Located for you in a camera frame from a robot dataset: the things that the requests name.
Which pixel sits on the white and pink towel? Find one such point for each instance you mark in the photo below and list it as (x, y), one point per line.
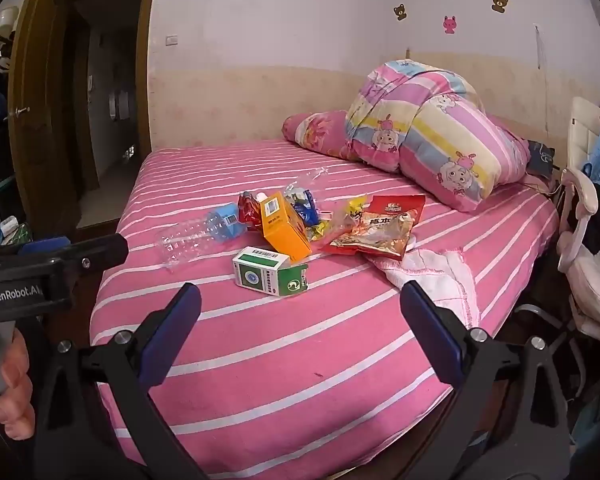
(430, 272)

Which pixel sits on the orange carton box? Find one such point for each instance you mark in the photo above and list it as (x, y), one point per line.
(280, 225)

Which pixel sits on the green and white box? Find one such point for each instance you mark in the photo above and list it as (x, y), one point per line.
(265, 272)

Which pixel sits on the white padded chair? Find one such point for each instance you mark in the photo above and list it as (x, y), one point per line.
(580, 125)

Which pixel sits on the person's left hand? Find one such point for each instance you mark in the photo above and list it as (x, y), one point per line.
(19, 385)

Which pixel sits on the clear plastic bottle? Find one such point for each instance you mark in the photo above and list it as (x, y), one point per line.
(195, 237)

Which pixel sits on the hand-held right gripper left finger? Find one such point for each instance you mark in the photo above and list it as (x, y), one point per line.
(172, 332)

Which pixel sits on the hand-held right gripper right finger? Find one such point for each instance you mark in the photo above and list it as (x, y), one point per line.
(430, 332)

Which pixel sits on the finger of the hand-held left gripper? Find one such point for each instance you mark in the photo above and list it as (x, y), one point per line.
(100, 251)
(45, 248)

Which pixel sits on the white hanging bag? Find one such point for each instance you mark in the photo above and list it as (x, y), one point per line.
(2, 25)

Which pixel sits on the yellow candy wrapper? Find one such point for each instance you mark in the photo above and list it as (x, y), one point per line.
(353, 206)

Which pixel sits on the pink striped bed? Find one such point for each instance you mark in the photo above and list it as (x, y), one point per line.
(280, 360)

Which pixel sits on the white wall switch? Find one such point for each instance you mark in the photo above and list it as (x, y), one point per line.
(172, 40)

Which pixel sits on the brown door frame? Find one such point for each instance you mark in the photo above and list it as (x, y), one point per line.
(152, 60)

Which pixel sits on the small red snack packet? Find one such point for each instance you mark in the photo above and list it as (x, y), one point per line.
(247, 210)

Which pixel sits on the pink bunny wall sticker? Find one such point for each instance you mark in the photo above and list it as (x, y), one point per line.
(449, 25)

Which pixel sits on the brown bear wall sticker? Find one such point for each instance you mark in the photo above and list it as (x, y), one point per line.
(400, 12)
(500, 2)

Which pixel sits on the colourful cartoon quilt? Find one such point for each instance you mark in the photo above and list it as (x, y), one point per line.
(430, 125)

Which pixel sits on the pink floral pillow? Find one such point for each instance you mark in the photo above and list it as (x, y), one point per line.
(320, 132)

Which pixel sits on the red and gold snack bag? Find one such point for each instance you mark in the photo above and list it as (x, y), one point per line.
(380, 232)

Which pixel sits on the blue snack wrapper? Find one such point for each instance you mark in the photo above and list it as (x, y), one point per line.
(305, 208)

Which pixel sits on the brown wooden door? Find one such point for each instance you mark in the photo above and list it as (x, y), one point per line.
(35, 110)

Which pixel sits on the clear plastic wrap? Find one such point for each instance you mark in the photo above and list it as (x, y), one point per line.
(305, 180)

